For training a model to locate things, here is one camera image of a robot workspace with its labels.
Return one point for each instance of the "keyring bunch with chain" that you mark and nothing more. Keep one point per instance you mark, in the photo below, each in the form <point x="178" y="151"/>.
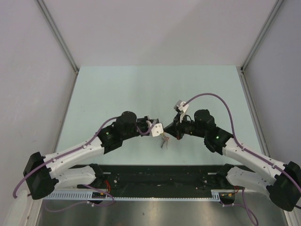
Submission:
<point x="165" y="139"/>

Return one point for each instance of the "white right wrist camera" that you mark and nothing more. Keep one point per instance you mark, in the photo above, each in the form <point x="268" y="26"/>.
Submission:
<point x="181" y="107"/>

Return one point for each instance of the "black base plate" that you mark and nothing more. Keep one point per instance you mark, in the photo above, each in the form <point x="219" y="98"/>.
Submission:
<point x="135" y="177"/>

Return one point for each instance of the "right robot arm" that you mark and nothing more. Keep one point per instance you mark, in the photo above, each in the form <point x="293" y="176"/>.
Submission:
<point x="280" y="182"/>

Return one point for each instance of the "white slotted cable duct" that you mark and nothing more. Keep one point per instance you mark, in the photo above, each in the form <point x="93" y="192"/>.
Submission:
<point x="142" y="195"/>

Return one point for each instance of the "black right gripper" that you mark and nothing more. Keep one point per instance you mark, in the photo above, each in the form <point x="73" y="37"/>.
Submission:
<point x="175" y="128"/>

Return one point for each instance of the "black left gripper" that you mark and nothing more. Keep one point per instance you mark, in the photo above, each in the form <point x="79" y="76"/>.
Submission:
<point x="146" y="122"/>

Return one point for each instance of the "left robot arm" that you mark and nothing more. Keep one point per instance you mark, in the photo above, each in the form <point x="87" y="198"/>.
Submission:
<point x="45" y="174"/>

